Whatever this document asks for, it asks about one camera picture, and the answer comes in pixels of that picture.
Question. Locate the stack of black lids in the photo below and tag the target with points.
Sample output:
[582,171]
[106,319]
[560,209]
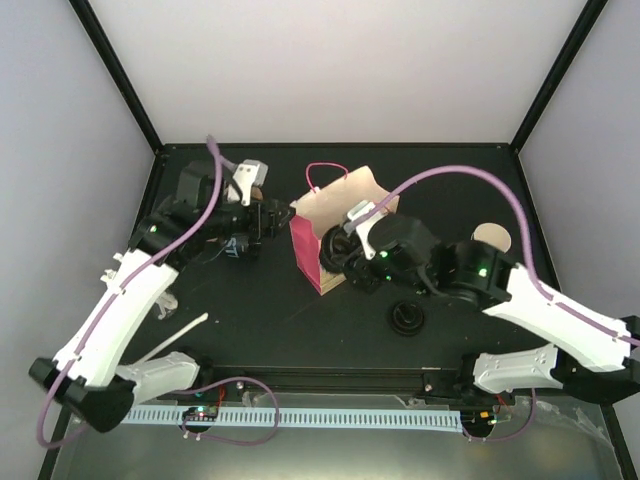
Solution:
[406,318]

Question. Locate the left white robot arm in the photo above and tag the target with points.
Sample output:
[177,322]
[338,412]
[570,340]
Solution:
[210,206]

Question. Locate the black cup lying sideways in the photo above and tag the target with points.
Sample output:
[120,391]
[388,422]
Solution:
[241,246]

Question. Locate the small circuit board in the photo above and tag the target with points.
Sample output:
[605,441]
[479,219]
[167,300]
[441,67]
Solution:
[200,413]

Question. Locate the brown cardboard cup carrier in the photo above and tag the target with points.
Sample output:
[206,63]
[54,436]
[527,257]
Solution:
[256,194]

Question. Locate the cake print paper bag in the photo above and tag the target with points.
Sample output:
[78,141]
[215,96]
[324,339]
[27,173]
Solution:
[321,235]

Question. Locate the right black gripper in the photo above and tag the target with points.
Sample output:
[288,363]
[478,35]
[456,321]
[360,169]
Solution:
[359,276]

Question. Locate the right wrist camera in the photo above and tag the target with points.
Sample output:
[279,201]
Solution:
[363,229]

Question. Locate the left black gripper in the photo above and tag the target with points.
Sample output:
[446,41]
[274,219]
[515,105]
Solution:
[271,227]

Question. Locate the light blue cable duct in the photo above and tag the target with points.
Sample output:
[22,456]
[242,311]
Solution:
[314,418]

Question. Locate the black paper coffee cup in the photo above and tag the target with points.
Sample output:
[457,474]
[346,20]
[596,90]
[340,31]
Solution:
[335,247]

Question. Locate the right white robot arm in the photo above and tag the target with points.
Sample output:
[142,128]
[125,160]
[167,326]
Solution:
[587,355]

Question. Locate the right black paper cup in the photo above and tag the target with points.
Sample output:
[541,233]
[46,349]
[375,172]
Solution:
[494,235]

